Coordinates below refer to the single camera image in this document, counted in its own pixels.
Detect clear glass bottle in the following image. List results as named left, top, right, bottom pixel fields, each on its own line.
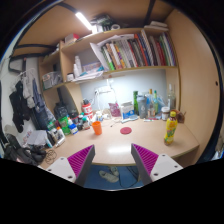
left=166, top=83, right=177, bottom=112

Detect grey slipper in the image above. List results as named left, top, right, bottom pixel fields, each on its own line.
left=98, top=166, right=120, bottom=184

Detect pink snack bag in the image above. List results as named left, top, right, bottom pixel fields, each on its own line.
left=108, top=102, right=122, bottom=118

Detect blue-capped white bottle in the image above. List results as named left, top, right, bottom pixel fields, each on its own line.
left=68, top=118, right=79, bottom=135

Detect green-capped slim bottle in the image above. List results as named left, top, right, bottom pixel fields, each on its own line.
left=153, top=90, right=160, bottom=115

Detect white-lidded brown jar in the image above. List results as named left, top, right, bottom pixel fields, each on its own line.
left=161, top=106, right=171, bottom=121

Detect yellow-capped glass bottle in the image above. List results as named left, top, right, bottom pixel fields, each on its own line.
left=148, top=88, right=155, bottom=118

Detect blue and white carton box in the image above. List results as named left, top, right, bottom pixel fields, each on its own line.
left=120, top=100, right=136, bottom=120

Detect ceiling light tube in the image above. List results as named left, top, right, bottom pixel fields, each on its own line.
left=74, top=11, right=94, bottom=32

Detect flat round red coaster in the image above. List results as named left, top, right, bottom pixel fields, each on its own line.
left=119, top=126, right=133, bottom=136

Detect green plastic container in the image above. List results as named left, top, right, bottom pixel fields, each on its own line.
left=58, top=115, right=72, bottom=136

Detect yellow drink bottle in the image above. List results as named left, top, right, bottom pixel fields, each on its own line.
left=163, top=110, right=179, bottom=146

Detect dark hanging clothes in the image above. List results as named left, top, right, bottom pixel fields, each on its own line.
left=9, top=68, right=56, bottom=133

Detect wooden shelf unit with books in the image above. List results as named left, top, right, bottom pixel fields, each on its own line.
left=37, top=21, right=182, bottom=112

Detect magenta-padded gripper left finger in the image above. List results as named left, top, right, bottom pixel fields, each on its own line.
left=45, top=143, right=96, bottom=188

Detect white power strip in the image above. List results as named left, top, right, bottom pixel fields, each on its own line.
left=94, top=85, right=113, bottom=95

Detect red and white canister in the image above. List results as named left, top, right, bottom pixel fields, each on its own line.
left=81, top=102, right=94, bottom=116

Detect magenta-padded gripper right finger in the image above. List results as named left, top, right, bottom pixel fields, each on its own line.
left=130, top=143, right=184, bottom=186

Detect grey shaker bottle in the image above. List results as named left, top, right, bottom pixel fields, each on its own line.
left=137, top=94, right=148, bottom=119

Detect light blue hairbrush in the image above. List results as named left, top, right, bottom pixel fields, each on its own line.
left=121, top=114, right=140, bottom=123

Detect green glass bottle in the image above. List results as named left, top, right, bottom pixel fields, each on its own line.
left=133, top=90, right=140, bottom=116

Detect orange plastic cup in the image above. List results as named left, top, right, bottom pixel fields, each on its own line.
left=91, top=120, right=103, bottom=136

